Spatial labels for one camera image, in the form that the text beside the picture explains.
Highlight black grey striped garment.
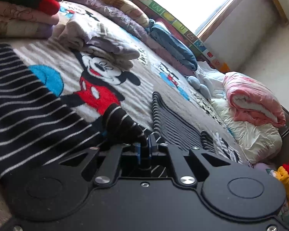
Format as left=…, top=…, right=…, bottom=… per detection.
left=0, top=43, right=217, bottom=181

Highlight pile of folded light clothes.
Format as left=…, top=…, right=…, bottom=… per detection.
left=53, top=14, right=140, bottom=70

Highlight Mickey Mouse fleece blanket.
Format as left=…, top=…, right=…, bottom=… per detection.
left=0, top=34, right=249, bottom=177

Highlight grey plush toy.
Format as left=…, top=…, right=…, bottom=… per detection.
left=187, top=76, right=211, bottom=100

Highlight cream white duvet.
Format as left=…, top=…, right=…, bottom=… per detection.
left=196, top=62, right=282, bottom=164

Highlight pink rolled quilt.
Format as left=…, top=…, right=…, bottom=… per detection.
left=223, top=71, right=286, bottom=128

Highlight folded blue quilt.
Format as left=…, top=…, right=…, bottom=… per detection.
left=145, top=20, right=198, bottom=71

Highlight colourful alphabet foam mat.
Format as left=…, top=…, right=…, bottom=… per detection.
left=130, top=0, right=230, bottom=73

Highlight beige patterned pillow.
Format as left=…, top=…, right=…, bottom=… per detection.
left=101, top=0, right=150, bottom=28

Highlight stack of folded blankets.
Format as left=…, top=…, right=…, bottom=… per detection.
left=0, top=1, right=59, bottom=39

